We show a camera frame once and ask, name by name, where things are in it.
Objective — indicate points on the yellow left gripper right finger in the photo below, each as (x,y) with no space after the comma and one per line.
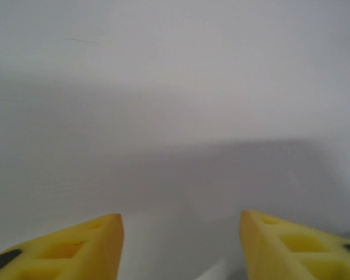
(268,251)

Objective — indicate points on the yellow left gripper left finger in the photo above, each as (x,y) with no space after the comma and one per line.
(84,251)

